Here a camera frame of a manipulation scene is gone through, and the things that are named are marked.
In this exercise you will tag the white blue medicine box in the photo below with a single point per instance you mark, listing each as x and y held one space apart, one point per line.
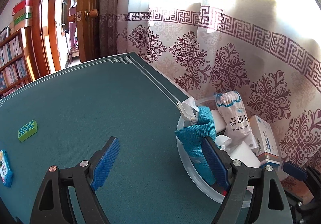
267 151

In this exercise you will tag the brown wooden door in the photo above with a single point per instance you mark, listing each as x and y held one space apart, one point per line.
96 28

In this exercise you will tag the white sponge block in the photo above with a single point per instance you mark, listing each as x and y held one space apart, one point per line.
219 122

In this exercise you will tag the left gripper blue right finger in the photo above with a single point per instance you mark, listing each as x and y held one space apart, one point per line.
268 202

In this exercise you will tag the patterned white purple curtain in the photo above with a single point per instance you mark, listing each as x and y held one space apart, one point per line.
267 50

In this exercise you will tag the green blue dotted tile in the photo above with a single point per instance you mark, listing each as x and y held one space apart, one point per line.
27 130

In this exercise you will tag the wooden bookshelf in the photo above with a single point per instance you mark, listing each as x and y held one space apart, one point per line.
18 65

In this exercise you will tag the blue wet wipes pack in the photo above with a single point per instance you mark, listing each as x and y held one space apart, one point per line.
6 172

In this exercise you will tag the clear plastic round basin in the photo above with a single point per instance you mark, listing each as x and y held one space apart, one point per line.
212 193

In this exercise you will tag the stacked colourful boxes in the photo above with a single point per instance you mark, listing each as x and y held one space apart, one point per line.
22 15

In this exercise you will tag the teal cloth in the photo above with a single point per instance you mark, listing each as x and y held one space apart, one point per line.
202 125

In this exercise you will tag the teal table mat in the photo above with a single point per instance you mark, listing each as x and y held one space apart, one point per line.
77 110

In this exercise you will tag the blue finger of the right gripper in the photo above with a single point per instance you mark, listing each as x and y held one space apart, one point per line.
304 213

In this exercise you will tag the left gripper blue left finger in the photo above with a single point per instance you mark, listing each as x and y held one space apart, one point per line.
53 203

